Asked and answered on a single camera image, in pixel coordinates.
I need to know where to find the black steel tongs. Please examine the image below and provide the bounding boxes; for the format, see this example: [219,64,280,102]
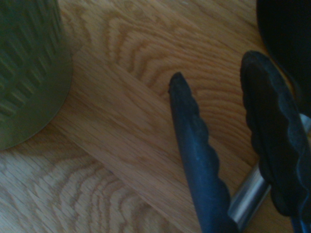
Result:
[168,50,311,233]

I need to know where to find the green ribbed ceramic utensil cup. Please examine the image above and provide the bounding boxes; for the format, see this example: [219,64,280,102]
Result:
[0,0,73,151]

